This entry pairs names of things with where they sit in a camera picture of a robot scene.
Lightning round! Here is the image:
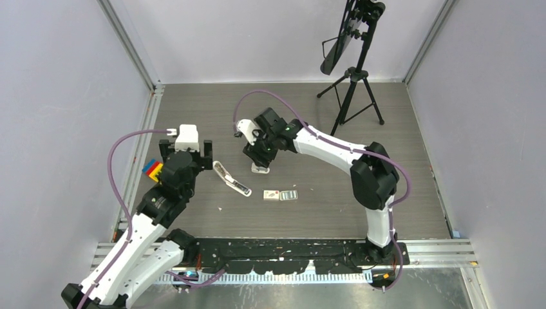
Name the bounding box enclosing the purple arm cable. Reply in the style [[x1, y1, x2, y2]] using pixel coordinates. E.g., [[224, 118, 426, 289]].
[[75, 129, 229, 309], [232, 89, 413, 293]]

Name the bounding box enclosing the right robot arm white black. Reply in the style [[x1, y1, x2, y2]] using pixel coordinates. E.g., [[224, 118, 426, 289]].
[[235, 108, 400, 264]]

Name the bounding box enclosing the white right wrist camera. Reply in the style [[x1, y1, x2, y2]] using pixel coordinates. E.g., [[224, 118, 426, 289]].
[[236, 119, 260, 145]]

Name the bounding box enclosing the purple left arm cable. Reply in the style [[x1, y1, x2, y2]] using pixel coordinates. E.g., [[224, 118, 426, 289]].
[[75, 129, 229, 309]]

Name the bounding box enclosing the yellow green colourful block toy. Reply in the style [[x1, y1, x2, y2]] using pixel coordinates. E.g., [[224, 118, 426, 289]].
[[142, 159, 164, 183]]

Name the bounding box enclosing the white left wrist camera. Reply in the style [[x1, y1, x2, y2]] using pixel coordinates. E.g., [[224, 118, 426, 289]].
[[174, 124, 200, 152]]

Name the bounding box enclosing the aluminium cable duct rail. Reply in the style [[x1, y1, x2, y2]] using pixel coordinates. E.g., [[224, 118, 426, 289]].
[[154, 270, 373, 285]]

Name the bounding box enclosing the staple box tray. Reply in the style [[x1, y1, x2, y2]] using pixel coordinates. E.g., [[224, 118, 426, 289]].
[[279, 190, 298, 201]]

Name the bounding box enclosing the black tablet on tripod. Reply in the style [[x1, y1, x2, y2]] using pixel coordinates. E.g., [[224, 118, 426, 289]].
[[320, 0, 386, 75]]

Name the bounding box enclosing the white staple box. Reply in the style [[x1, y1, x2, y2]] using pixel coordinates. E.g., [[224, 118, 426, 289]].
[[263, 190, 280, 201]]

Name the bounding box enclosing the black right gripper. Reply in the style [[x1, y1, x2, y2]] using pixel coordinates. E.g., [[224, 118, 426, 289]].
[[243, 127, 278, 169]]

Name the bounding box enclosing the black tripod stand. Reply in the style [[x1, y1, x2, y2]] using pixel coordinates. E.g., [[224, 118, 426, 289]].
[[317, 42, 385, 136]]

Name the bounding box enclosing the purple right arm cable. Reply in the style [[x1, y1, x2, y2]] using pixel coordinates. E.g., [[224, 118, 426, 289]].
[[232, 89, 413, 293]]

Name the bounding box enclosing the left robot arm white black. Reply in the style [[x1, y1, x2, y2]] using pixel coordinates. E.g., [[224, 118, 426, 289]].
[[61, 140, 213, 308]]

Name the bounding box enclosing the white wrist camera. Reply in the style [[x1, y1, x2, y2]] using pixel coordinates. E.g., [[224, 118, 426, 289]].
[[236, 119, 260, 145], [174, 124, 200, 152]]

